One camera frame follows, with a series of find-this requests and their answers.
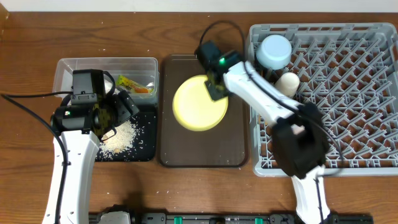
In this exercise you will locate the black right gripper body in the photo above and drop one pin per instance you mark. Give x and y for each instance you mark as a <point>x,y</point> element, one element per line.
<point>216,91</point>

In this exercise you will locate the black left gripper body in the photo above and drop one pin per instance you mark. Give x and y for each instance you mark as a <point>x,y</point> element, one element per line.
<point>117,112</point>

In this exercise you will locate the yellow snack wrapper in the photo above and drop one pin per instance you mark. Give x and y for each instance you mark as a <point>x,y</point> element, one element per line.
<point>132,86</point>

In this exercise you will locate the yellow plate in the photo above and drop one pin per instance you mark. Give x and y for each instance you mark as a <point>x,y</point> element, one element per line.
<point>194,108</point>

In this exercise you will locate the pile of rice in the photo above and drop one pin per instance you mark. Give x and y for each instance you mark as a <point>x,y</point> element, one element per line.
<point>123,145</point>

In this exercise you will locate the light blue bowl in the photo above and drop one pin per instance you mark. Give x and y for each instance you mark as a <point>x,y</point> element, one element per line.
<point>274,52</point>

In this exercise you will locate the cream cup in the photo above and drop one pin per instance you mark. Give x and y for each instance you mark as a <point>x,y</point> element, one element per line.
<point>288,84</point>

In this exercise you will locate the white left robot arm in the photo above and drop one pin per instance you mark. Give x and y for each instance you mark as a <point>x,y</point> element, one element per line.
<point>80,123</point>

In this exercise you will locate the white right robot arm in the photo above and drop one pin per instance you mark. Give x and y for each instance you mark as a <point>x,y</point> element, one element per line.
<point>299,141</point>

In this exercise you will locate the clear plastic waste bin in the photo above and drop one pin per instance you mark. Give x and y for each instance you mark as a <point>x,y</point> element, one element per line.
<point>142,70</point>

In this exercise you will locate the black waste tray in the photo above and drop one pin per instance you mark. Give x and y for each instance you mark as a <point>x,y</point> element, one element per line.
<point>147,119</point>

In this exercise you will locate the grey dishwasher rack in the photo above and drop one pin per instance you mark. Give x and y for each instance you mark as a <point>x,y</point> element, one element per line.
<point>349,70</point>

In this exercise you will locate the brown serving tray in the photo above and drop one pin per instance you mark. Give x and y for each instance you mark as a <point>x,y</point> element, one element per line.
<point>225,145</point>

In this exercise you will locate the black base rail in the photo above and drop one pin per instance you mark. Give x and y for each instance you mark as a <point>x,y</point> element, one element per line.
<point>121,214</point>

